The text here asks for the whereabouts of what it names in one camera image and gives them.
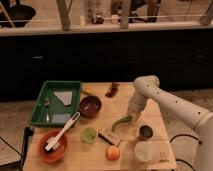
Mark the metal fork in tray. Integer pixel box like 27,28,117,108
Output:
45,98,50,122

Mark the green pepper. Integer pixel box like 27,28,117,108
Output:
111,115,132,132

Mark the green plastic tray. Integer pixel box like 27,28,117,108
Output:
29,81,81,127

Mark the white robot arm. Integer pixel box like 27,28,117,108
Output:
127,75,213,171

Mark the small green cup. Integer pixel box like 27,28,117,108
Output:
80,127,97,144

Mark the yellow banana piece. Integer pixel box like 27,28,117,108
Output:
81,90,97,97

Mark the white dish brush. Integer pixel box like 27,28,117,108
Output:
45,112,80,151

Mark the grey rectangular block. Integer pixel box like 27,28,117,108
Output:
98,128,122,146

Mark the orange bowl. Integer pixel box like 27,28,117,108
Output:
38,130,68,164

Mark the grey cloth in tray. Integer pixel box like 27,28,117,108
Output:
54,91,72,106

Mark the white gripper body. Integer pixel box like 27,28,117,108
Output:
127,92,147,114

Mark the dark metal cup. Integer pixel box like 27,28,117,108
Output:
138,125,153,141

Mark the orange peach fruit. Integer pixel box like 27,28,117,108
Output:
106,145,120,161

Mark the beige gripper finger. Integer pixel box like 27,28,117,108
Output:
129,112,141,123

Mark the dark red bowl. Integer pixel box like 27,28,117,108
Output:
79,96,102,118

